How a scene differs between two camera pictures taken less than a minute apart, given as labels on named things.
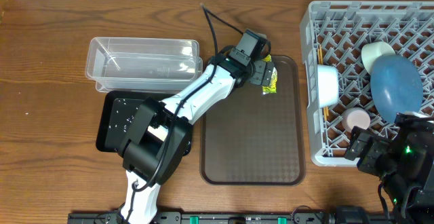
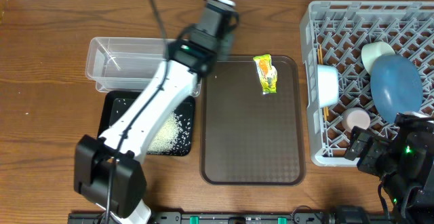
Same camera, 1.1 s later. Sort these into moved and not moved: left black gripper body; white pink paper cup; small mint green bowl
Moved: left black gripper body
Not moved: small mint green bowl; white pink paper cup
